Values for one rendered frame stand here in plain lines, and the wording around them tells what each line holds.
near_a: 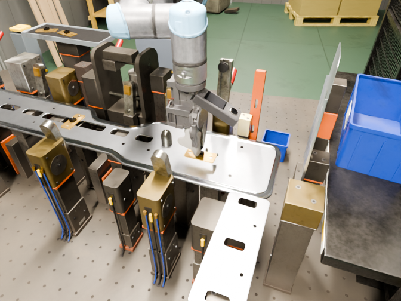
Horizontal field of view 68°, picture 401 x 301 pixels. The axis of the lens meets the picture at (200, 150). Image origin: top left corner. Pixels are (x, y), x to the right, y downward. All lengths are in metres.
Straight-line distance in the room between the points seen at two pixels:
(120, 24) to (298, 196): 0.54
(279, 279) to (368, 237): 0.31
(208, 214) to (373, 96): 0.64
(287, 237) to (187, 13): 0.54
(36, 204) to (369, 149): 1.10
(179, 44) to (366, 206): 0.53
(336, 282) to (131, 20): 0.89
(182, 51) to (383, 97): 0.67
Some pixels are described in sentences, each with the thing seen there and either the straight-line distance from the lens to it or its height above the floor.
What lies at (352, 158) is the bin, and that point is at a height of 1.07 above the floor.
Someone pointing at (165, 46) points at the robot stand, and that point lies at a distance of 1.42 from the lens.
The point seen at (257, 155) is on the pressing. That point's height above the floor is 1.00.
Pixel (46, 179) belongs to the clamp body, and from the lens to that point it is 0.92.
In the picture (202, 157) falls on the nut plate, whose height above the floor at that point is 1.03.
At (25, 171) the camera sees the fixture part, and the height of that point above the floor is 0.74.
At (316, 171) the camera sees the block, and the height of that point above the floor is 1.05.
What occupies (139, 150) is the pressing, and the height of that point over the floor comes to 1.00.
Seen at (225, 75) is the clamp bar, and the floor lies 1.17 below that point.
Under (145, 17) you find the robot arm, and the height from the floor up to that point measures 1.36.
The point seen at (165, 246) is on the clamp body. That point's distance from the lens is 0.84.
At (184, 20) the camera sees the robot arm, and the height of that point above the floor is 1.38.
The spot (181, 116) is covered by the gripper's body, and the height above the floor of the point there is 1.16.
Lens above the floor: 1.54
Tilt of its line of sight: 39 degrees down
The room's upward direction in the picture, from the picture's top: straight up
